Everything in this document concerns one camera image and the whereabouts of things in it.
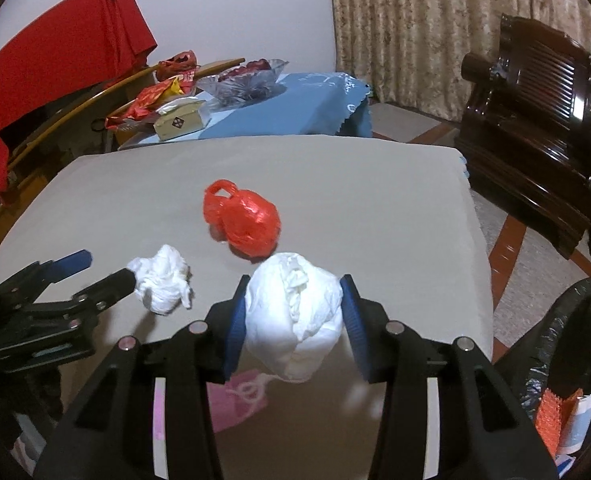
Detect white tissue large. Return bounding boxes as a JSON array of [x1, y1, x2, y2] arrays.
[[245, 252, 343, 382]]

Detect glass fruit bowl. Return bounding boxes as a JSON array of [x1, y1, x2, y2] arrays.
[[197, 58, 289, 108]]

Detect red cloth cover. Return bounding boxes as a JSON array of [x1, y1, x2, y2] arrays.
[[0, 0, 157, 192]]

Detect black lined trash bin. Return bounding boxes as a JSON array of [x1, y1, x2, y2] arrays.
[[496, 278, 591, 479]]

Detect red bag on cabinet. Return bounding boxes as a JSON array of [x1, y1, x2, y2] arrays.
[[154, 50, 198, 81]]

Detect dark wooden armchair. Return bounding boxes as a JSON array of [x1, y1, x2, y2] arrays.
[[455, 15, 591, 258]]

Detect grey table cloth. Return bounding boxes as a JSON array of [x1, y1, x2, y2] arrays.
[[0, 134, 493, 479]]

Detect blue cloth side table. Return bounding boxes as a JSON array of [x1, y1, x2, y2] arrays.
[[118, 70, 375, 151]]

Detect white blue medicine box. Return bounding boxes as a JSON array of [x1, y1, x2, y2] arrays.
[[555, 394, 591, 477]]

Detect red plastic bag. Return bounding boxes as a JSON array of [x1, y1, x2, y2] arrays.
[[202, 179, 282, 259]]

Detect beige patterned curtain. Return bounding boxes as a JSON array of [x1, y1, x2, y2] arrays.
[[332, 0, 591, 122]]

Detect pink drawstring bag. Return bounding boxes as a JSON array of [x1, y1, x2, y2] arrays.
[[152, 367, 272, 442]]

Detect red snack packets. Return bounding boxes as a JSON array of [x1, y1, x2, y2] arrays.
[[105, 68, 197, 130]]

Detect beige tissue box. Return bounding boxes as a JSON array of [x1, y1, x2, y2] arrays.
[[154, 96, 211, 141]]

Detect orange foam net back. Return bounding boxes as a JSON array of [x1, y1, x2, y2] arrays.
[[534, 388, 584, 458]]

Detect white tissue small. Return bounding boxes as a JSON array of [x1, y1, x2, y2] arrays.
[[126, 244, 192, 316]]

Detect wooden tv cabinet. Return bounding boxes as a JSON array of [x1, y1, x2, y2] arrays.
[[0, 58, 243, 243]]

